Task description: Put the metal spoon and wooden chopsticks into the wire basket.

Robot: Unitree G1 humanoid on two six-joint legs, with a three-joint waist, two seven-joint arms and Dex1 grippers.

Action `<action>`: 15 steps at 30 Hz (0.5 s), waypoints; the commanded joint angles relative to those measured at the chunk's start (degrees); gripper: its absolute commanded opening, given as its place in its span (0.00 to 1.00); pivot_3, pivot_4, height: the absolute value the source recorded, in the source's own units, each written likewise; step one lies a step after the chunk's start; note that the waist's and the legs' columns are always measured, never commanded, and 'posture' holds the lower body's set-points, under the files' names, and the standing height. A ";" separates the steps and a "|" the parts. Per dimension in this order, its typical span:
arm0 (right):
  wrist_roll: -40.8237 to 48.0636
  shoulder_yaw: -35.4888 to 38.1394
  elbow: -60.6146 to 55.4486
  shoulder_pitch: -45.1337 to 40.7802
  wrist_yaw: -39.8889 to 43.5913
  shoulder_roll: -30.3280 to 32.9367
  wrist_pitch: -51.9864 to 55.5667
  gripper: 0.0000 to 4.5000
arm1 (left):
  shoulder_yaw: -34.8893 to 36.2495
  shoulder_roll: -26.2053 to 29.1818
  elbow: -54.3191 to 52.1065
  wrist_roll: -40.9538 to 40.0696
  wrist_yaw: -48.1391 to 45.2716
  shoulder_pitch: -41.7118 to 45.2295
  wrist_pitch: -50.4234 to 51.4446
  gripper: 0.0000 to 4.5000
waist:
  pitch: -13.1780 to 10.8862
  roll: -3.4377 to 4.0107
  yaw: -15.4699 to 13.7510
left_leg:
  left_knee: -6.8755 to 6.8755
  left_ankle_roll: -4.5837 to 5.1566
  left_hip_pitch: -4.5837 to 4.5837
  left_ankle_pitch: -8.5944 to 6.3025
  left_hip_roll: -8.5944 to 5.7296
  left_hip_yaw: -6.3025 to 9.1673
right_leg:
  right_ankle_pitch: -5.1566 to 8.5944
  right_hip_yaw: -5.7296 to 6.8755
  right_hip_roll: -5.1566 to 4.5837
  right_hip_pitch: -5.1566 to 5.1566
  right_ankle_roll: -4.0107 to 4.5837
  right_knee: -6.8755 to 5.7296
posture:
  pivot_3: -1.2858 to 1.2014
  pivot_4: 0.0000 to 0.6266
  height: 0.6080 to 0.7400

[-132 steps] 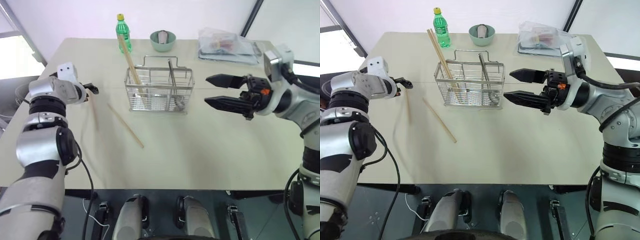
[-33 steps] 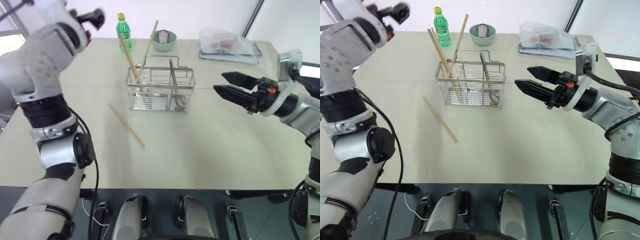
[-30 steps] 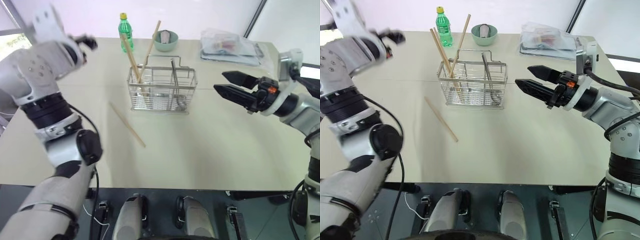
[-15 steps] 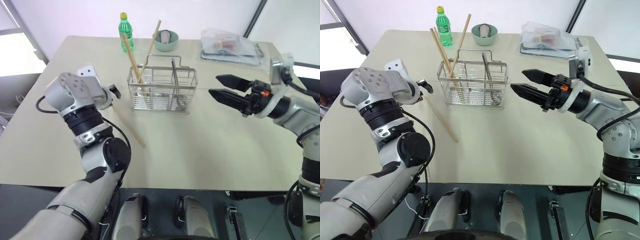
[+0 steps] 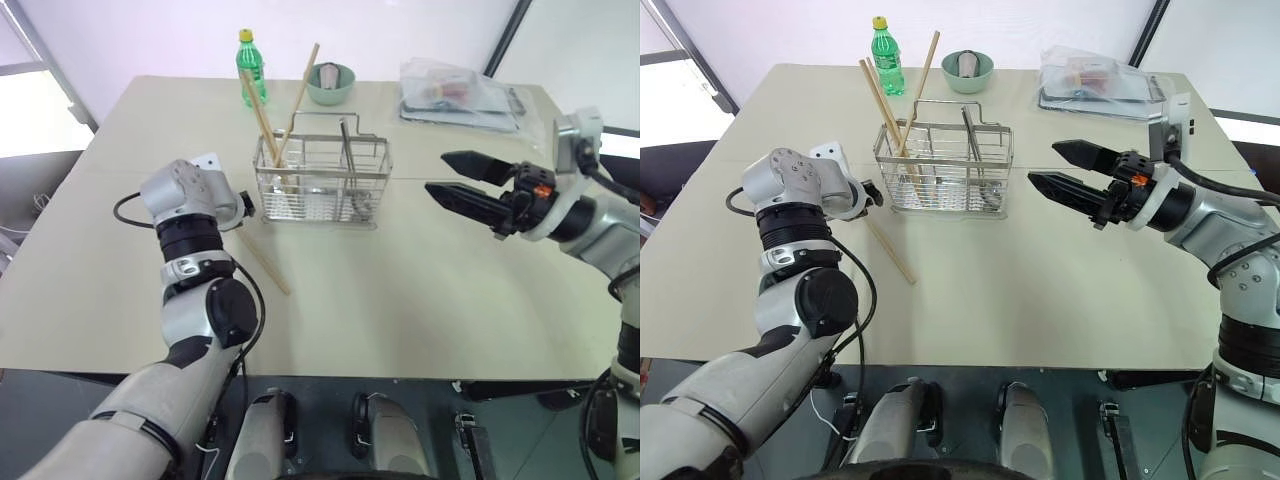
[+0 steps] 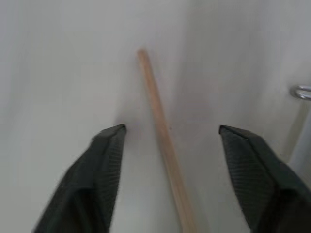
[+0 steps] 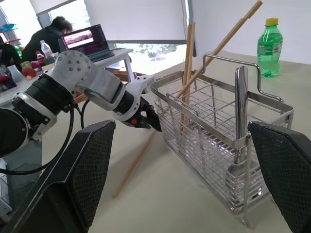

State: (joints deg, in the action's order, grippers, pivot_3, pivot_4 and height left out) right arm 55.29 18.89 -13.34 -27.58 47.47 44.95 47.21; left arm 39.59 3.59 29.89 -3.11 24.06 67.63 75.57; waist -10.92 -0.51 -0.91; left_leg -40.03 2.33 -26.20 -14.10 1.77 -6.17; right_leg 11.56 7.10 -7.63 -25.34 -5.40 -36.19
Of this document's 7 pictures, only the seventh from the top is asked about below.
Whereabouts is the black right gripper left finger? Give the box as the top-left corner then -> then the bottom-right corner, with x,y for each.
0,120 -> 116,233

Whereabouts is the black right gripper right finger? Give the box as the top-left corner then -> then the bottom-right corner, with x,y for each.
247,121 -> 311,233

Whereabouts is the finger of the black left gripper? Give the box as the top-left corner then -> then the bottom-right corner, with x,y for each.
141,115 -> 163,133
145,103 -> 160,122

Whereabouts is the wooden chopstick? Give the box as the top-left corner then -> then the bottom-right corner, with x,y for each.
179,23 -> 193,133
175,17 -> 246,100
181,22 -> 196,133
194,0 -> 263,73
111,130 -> 157,199

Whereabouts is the metal spoon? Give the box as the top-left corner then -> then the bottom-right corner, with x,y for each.
225,66 -> 263,202

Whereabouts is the white laptop desk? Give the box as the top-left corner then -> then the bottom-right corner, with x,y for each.
91,48 -> 137,83

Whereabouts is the white roller blind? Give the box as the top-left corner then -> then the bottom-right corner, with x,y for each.
83,0 -> 187,45

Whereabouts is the open laptop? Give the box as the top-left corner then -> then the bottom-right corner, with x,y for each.
57,23 -> 115,63

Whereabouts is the clear water bottle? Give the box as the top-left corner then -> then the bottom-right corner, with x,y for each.
39,39 -> 53,59

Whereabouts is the white plastic flask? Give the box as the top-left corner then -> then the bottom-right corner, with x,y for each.
7,65 -> 25,83

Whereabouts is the red capped drink bottle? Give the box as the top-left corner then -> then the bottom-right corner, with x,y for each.
35,50 -> 46,67

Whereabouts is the green bottle with yellow cap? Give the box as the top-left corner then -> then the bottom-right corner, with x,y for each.
257,17 -> 284,78

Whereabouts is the person in black jacket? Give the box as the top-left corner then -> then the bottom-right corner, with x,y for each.
21,16 -> 73,64

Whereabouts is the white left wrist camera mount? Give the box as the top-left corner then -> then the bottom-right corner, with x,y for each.
113,74 -> 156,128

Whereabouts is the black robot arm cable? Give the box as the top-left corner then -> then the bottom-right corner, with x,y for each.
80,99 -> 91,130
0,103 -> 75,176

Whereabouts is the metal wire cutlery basket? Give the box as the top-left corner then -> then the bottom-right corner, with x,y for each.
149,54 -> 295,229

